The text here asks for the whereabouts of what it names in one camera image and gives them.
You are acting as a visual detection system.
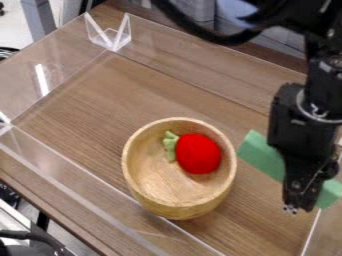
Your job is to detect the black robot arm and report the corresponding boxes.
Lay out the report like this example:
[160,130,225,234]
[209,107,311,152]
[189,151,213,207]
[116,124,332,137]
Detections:
[152,0,342,212]

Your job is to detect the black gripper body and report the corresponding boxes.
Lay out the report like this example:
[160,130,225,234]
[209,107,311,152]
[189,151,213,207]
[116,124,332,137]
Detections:
[265,82,342,188]

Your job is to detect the grey table leg post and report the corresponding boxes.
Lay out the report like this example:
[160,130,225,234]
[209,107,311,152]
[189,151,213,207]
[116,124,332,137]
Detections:
[19,0,55,41]

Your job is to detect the red plush ball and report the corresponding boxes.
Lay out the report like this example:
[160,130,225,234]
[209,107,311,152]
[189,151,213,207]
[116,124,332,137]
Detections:
[174,133,221,174]

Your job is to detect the brown wooden bowl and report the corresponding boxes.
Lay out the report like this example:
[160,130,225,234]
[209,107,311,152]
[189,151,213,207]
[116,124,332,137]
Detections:
[121,117,236,220]

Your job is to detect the black cable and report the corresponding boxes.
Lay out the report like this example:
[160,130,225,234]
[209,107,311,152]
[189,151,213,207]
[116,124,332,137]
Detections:
[0,229,63,256]

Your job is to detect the small light green stick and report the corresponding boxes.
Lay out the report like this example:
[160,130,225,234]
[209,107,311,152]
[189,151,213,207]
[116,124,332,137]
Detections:
[162,131,178,162]

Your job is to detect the green rectangular block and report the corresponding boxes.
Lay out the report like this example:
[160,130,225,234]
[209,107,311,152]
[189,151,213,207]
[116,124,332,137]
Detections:
[236,130,342,199]

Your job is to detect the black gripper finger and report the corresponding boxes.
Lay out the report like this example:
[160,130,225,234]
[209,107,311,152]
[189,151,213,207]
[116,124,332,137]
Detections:
[313,161,339,210]
[281,156,325,212]

